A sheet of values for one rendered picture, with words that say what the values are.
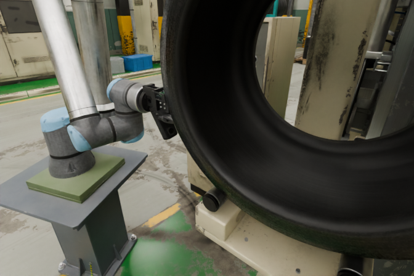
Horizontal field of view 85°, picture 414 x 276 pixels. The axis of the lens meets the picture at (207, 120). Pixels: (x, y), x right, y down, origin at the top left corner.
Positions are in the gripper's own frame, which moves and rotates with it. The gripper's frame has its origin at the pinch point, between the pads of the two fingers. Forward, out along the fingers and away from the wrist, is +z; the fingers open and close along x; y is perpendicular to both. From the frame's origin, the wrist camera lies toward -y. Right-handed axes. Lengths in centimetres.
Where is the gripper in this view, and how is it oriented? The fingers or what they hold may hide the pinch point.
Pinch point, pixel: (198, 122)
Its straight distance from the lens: 61.3
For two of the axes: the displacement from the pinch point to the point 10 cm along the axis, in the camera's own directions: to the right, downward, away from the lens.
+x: 6.0, -3.4, 7.2
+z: 8.0, 2.6, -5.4
